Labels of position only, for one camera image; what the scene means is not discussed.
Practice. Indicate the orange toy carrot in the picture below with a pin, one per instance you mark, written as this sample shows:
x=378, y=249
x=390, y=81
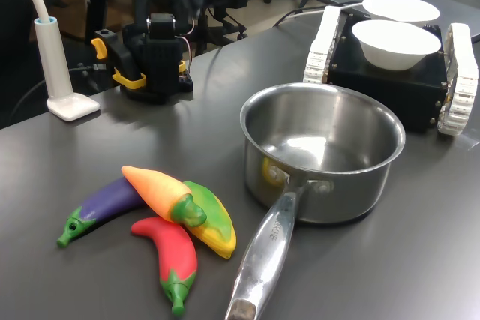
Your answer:
x=157, y=189

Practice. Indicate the yellow green toy corn cob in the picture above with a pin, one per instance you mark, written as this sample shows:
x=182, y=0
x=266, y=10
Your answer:
x=217, y=222

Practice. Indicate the red toy chilli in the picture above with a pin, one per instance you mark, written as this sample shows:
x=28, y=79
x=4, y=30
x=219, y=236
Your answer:
x=172, y=249

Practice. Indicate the black yellow table clamp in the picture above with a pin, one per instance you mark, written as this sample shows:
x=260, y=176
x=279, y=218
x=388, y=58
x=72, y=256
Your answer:
x=125, y=65

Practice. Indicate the purple toy aubergine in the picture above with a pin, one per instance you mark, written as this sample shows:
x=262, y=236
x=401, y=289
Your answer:
x=108, y=200

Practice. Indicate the black vehicle with white tracks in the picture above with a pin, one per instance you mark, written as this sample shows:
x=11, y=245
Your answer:
x=375, y=84

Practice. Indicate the white bowl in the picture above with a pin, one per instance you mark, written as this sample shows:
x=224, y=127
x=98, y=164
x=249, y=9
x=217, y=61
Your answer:
x=393, y=46
x=401, y=9

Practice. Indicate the white post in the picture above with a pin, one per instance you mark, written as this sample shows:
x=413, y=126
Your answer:
x=56, y=65

